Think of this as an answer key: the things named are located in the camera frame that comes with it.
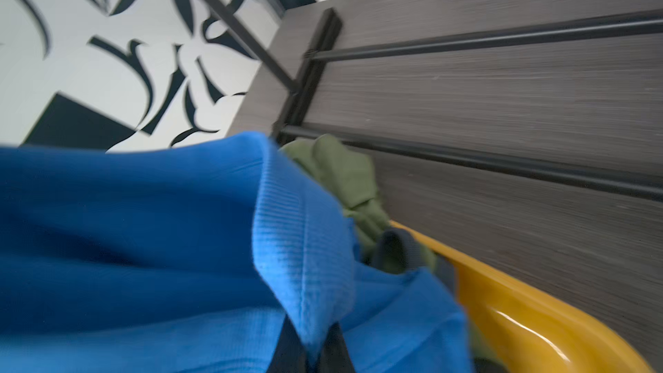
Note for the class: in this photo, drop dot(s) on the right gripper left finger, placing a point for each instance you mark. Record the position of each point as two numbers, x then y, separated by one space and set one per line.
290 355

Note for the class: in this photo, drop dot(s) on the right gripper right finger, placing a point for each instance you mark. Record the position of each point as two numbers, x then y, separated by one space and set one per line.
334 357

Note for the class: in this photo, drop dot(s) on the dark green printed tank top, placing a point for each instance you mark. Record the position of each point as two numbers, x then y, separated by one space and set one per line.
351 178

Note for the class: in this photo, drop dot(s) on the blue tank top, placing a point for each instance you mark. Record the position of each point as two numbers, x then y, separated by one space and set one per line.
189 260

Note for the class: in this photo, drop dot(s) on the yellow plastic tray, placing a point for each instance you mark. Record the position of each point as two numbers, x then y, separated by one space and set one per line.
515 327

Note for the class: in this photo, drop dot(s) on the black clothes rack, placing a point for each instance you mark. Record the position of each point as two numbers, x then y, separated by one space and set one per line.
320 52

